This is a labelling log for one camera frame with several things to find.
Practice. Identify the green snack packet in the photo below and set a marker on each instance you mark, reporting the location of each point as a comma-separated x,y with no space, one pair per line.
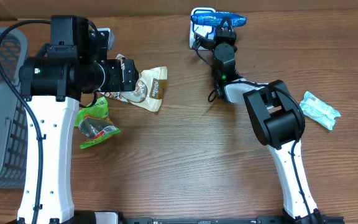
95,124

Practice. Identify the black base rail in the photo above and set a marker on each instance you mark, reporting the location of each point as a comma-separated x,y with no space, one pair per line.
213,220

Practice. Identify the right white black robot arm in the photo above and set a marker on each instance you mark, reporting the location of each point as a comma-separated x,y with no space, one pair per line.
277,120

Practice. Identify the white barcode scanner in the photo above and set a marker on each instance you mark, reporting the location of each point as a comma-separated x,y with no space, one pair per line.
195,27

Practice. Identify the beige pastry snack packet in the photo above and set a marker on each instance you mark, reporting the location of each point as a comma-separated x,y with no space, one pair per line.
148,91

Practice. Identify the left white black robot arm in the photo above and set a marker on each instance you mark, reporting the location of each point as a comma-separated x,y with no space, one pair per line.
72,64

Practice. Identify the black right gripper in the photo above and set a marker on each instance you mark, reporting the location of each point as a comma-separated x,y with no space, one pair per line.
228,34

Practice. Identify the white snack packet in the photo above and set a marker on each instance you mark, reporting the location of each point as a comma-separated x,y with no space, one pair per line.
319,111

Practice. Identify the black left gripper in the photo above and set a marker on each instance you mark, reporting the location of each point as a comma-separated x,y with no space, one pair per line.
116,83

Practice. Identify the blue oreo packet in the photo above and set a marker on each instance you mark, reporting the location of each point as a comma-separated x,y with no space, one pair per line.
213,19

